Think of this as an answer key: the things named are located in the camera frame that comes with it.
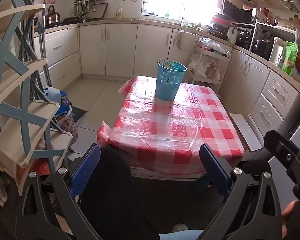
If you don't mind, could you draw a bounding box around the black toaster oven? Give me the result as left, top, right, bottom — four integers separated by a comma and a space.
234, 22, 255, 50

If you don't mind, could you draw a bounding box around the floral shopping bag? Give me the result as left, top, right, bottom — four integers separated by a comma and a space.
44, 86, 78, 145

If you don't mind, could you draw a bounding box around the blue perforated utensil bucket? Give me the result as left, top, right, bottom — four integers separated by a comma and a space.
155, 60, 187, 101

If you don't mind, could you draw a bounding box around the blue beige tiered shelf rack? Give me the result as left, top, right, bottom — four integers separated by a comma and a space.
0, 0, 72, 191

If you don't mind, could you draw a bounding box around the metal stovetop kettle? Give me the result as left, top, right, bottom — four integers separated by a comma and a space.
45, 4, 61, 28

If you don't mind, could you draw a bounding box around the white rolling kitchen cart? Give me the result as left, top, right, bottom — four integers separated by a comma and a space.
185, 36, 232, 93

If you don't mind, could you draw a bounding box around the pale chopsticks bundle in bucket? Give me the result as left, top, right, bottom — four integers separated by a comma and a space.
159, 57, 173, 69

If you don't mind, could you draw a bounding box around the white step stool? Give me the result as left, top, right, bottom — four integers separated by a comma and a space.
229, 113, 262, 152

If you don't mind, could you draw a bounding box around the white electric kettle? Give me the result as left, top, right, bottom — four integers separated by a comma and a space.
269, 37, 286, 68

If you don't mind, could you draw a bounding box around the red white checkered tablecloth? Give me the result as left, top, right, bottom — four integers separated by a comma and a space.
96, 76, 244, 177

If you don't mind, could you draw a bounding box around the person's right hand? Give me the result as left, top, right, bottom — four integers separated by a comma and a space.
281, 200, 299, 239

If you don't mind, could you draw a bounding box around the white plastic jug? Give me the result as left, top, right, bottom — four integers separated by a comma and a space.
227, 24, 238, 44

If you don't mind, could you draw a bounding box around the green snack bag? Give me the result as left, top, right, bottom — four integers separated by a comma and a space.
282, 41, 299, 75

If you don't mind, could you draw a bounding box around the clear bottle on counter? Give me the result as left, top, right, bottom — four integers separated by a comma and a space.
116, 6, 122, 20

